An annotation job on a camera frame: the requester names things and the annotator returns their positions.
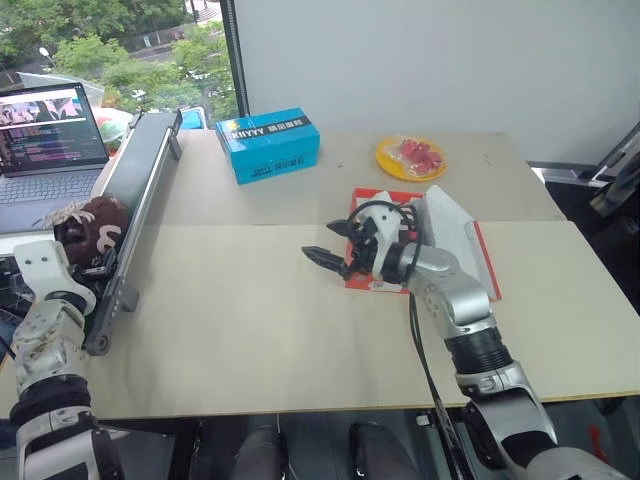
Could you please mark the blue cardboard box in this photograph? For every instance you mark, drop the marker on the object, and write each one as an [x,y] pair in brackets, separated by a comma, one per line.
[270,145]

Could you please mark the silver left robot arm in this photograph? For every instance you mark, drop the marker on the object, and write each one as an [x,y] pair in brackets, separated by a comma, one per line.
[45,345]

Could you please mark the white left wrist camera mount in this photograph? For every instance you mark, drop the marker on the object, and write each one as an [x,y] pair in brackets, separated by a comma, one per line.
[45,270]

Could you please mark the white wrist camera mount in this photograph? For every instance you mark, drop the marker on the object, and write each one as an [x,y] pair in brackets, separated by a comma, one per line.
[385,235]
[45,270]

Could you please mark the dark window frame post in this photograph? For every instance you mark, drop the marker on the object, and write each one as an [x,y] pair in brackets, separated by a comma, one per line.
[235,55]

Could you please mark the grey conveyor belt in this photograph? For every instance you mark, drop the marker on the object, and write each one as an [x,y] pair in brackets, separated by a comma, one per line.
[135,165]

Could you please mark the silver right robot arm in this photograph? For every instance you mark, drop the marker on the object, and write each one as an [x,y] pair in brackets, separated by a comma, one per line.
[465,300]

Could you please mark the red wrapped candies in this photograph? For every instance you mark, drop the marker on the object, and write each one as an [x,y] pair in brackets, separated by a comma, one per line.
[420,155]

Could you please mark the blue plastic bin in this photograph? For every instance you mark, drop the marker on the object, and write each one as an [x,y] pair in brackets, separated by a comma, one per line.
[193,118]

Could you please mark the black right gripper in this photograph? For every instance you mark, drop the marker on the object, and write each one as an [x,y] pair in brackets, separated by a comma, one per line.
[361,250]

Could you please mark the red shoebox with white lid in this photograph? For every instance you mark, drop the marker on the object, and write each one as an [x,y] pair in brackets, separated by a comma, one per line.
[450,225]

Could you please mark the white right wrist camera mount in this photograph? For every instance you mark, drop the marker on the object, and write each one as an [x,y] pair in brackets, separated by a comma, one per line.
[385,235]

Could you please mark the dark metal frame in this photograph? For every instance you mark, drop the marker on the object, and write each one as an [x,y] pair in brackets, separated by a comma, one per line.
[600,165]

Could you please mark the yellow plate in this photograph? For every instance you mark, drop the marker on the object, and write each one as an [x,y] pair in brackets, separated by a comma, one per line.
[395,167]

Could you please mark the dark rounded shape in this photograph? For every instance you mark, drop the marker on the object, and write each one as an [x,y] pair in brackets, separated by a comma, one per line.
[380,452]
[257,450]

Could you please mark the colourful plastic bag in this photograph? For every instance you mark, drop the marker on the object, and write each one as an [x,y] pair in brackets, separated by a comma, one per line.
[112,127]

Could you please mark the grey open laptop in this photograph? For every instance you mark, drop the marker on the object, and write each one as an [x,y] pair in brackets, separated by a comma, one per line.
[45,145]

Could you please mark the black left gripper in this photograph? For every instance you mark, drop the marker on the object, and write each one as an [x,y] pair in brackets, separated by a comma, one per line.
[89,282]

